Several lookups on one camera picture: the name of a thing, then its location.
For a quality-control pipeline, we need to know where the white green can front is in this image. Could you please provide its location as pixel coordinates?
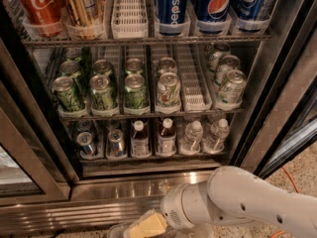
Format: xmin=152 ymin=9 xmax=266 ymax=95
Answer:
xmin=156 ymin=72 xmax=181 ymax=114

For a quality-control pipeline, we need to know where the green can middle far left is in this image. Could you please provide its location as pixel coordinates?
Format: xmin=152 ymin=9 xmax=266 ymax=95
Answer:
xmin=59 ymin=60 xmax=87 ymax=97

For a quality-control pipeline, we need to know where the orange cable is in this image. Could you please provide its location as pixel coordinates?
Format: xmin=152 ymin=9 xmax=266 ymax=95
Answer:
xmin=270 ymin=166 xmax=302 ymax=238

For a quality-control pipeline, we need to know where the brown drink bottle white cap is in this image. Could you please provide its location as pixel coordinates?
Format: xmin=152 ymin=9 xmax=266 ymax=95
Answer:
xmin=131 ymin=120 xmax=151 ymax=159

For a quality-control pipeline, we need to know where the steel fridge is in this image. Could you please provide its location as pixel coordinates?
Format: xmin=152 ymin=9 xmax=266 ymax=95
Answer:
xmin=0 ymin=0 xmax=317 ymax=235

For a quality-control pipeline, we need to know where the blue pepsi can right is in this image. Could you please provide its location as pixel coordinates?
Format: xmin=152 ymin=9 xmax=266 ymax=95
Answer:
xmin=234 ymin=0 xmax=276 ymax=34

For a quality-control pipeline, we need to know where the blue pepsi can middle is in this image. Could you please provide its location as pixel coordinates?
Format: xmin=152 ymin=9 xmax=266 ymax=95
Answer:
xmin=195 ymin=0 xmax=230 ymax=34

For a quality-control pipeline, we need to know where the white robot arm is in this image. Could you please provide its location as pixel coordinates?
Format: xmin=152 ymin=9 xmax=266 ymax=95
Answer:
xmin=124 ymin=166 xmax=317 ymax=238

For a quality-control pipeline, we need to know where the blue silver can front left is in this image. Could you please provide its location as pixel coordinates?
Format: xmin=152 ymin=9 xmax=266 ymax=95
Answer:
xmin=76 ymin=132 xmax=97 ymax=160

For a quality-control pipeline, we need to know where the white can rear right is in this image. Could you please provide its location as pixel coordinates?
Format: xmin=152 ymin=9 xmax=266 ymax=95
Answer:
xmin=204 ymin=42 xmax=231 ymax=72

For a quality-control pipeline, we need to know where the white can front right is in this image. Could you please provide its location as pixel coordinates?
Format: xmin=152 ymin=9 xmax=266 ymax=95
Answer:
xmin=216 ymin=69 xmax=246 ymax=108

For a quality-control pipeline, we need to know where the red coca-cola can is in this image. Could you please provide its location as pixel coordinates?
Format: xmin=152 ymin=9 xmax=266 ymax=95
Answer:
xmin=19 ymin=0 xmax=63 ymax=38

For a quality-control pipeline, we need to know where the empty white shelf tray top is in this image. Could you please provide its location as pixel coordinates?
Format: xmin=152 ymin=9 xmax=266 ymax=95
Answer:
xmin=111 ymin=0 xmax=149 ymax=39

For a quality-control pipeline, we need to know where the green can front far left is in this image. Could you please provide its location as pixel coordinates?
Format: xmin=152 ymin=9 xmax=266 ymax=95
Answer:
xmin=53 ymin=76 xmax=85 ymax=112

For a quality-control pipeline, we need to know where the white green can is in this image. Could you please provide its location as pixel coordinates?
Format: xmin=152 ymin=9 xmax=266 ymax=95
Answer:
xmin=157 ymin=57 xmax=177 ymax=78
xmin=156 ymin=72 xmax=181 ymax=114

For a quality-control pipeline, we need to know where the empty white shelf tray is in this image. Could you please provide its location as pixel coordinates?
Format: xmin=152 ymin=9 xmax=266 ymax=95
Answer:
xmin=111 ymin=0 xmax=149 ymax=39
xmin=173 ymin=45 xmax=212 ymax=112

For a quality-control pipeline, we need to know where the green can rear far left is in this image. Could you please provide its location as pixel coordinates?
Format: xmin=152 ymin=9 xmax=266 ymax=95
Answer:
xmin=64 ymin=47 xmax=91 ymax=69

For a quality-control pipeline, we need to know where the white can middle right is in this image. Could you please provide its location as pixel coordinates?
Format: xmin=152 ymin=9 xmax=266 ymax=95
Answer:
xmin=214 ymin=55 xmax=241 ymax=87

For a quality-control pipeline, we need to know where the blue pepsi can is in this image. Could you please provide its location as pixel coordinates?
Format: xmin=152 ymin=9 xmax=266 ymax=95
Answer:
xmin=234 ymin=0 xmax=276 ymax=34
xmin=156 ymin=0 xmax=187 ymax=36
xmin=195 ymin=0 xmax=230 ymax=34

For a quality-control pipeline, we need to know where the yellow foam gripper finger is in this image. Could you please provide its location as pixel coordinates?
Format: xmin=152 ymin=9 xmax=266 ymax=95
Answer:
xmin=127 ymin=209 xmax=167 ymax=238

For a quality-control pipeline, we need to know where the blue silver can front right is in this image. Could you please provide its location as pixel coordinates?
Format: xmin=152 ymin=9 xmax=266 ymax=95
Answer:
xmin=106 ymin=129 xmax=127 ymax=160

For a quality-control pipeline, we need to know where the blue silver can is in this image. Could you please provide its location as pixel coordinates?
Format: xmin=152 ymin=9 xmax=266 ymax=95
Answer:
xmin=76 ymin=132 xmax=97 ymax=160
xmin=106 ymin=129 xmax=127 ymax=160

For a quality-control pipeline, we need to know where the clear water bottle left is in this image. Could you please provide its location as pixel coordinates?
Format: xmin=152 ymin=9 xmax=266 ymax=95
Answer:
xmin=180 ymin=121 xmax=203 ymax=156

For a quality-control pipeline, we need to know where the blue pepsi can left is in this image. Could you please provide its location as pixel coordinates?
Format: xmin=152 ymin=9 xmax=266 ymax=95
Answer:
xmin=156 ymin=0 xmax=187 ymax=36

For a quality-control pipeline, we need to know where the gold soda can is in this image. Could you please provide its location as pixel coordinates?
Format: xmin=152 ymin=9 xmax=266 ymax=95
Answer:
xmin=65 ymin=0 xmax=103 ymax=40

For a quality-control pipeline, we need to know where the clear water bottle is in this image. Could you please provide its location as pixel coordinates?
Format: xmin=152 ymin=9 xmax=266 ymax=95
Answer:
xmin=180 ymin=121 xmax=203 ymax=156
xmin=203 ymin=118 xmax=230 ymax=154

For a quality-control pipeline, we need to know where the empty white shelf tray middle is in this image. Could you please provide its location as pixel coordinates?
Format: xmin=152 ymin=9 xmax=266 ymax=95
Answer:
xmin=173 ymin=45 xmax=212 ymax=112

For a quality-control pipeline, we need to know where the white green can rear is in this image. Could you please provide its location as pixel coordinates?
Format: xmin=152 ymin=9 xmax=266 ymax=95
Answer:
xmin=157 ymin=57 xmax=177 ymax=78

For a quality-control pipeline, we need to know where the clear water bottle right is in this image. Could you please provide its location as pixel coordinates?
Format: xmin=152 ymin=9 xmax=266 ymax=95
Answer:
xmin=203 ymin=118 xmax=230 ymax=154

